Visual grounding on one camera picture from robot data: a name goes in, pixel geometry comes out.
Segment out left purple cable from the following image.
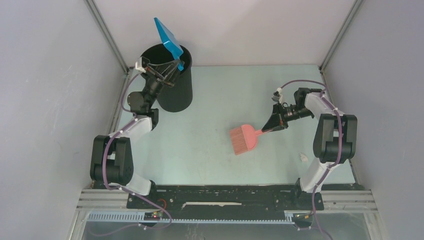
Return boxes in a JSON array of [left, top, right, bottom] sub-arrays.
[[101, 71, 173, 231]]

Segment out white paper scrap near edge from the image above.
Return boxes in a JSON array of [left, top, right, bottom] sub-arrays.
[[299, 153, 309, 163]]

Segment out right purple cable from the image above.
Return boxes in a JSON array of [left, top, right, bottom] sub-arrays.
[[279, 79, 344, 240]]

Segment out black cylindrical waste bin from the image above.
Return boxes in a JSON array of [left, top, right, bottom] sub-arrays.
[[141, 44, 193, 113]]

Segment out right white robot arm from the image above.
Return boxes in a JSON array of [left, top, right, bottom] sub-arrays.
[[261, 87, 358, 209]]

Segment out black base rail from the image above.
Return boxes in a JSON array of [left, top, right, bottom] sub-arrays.
[[126, 184, 324, 221]]

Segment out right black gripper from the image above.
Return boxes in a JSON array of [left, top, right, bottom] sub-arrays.
[[263, 102, 314, 133]]

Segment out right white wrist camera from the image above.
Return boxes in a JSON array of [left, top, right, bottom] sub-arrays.
[[271, 87, 284, 105]]

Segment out blue plastic dustpan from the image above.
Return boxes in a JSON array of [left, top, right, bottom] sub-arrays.
[[154, 17, 184, 60]]

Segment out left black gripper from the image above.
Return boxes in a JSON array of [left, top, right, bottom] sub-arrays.
[[142, 60, 184, 109]]

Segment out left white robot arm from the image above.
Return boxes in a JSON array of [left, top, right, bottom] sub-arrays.
[[89, 57, 184, 208]]

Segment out purple cable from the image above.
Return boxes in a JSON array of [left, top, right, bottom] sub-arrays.
[[279, 79, 344, 240], [101, 71, 173, 231]]

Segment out pink hand brush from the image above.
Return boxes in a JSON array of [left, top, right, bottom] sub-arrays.
[[229, 124, 265, 156]]

